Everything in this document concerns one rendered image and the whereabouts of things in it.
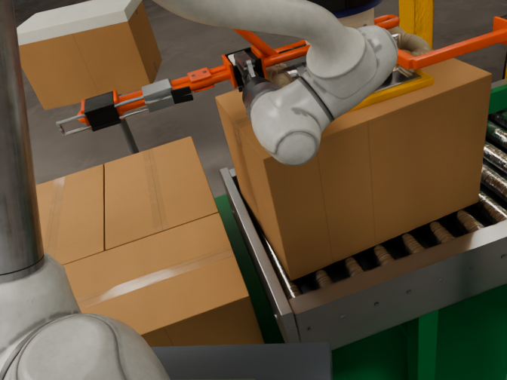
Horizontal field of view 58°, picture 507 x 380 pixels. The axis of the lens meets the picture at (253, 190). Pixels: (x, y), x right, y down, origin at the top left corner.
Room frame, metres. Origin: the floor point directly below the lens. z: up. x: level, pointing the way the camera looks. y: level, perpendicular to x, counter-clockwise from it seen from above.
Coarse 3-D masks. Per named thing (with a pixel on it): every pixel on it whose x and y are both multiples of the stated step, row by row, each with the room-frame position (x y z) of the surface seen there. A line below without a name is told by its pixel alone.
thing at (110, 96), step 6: (114, 90) 1.06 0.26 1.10; (96, 96) 1.06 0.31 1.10; (102, 96) 1.05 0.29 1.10; (108, 96) 1.04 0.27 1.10; (114, 96) 1.03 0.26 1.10; (84, 102) 1.04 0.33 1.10; (90, 102) 1.03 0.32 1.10; (96, 102) 1.02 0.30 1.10; (102, 102) 1.01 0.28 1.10; (108, 102) 1.00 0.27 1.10; (114, 102) 1.00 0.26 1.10; (84, 108) 1.00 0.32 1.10; (90, 108) 0.99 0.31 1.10; (120, 114) 1.00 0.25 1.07; (84, 120) 0.99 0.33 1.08
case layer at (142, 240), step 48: (192, 144) 1.74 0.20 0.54; (48, 192) 1.65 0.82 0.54; (96, 192) 1.56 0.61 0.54; (144, 192) 1.47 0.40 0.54; (192, 192) 1.39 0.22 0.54; (48, 240) 1.32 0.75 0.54; (96, 240) 1.25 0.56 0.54; (144, 240) 1.19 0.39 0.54; (192, 240) 1.12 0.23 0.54; (96, 288) 1.02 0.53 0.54; (144, 288) 0.97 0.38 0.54; (192, 288) 0.92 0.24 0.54; (240, 288) 0.87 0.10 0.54; (144, 336) 0.80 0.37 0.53; (192, 336) 0.82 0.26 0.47; (240, 336) 0.83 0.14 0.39
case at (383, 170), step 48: (240, 96) 1.20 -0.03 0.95; (432, 96) 0.93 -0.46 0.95; (480, 96) 0.96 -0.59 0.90; (240, 144) 1.04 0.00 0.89; (336, 144) 0.88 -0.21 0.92; (384, 144) 0.90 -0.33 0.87; (432, 144) 0.93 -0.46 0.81; (480, 144) 0.96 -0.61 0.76; (288, 192) 0.85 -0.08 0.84; (336, 192) 0.88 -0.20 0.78; (384, 192) 0.90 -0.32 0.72; (432, 192) 0.93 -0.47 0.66; (288, 240) 0.85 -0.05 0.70; (336, 240) 0.87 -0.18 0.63; (384, 240) 0.90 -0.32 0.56
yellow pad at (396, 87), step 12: (396, 72) 1.05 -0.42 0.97; (420, 72) 1.02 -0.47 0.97; (384, 84) 1.00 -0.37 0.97; (396, 84) 0.98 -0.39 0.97; (408, 84) 0.98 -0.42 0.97; (420, 84) 0.98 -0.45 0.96; (372, 96) 0.97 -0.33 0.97; (384, 96) 0.96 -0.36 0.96; (396, 96) 0.97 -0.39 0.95; (360, 108) 0.96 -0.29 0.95
